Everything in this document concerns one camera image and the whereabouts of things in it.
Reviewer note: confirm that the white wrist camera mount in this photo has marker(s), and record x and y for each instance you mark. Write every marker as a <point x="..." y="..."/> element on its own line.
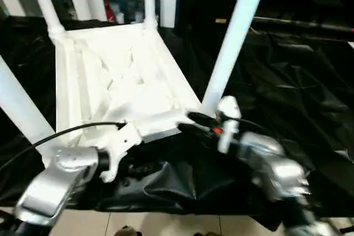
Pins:
<point x="119" y="145"/>
<point x="228" y="117"/>

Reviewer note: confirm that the black mat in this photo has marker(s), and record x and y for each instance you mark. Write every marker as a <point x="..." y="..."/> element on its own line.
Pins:
<point x="287" y="92"/>

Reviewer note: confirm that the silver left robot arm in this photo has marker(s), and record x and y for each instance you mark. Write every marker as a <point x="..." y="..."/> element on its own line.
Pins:
<point x="55" y="181"/>

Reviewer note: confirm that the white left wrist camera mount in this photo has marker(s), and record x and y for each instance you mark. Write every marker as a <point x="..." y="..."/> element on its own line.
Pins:
<point x="119" y="145"/>

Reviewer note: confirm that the long black bar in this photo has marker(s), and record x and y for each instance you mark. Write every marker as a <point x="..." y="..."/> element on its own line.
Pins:
<point x="298" y="24"/>

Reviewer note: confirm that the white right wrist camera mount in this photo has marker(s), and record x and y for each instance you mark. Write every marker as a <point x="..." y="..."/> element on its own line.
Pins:
<point x="228" y="117"/>

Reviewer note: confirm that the white plastic table top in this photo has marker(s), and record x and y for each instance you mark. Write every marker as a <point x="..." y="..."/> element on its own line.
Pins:
<point x="121" y="70"/>

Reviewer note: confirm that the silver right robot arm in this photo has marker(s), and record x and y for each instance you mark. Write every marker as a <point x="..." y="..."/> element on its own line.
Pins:
<point x="271" y="164"/>

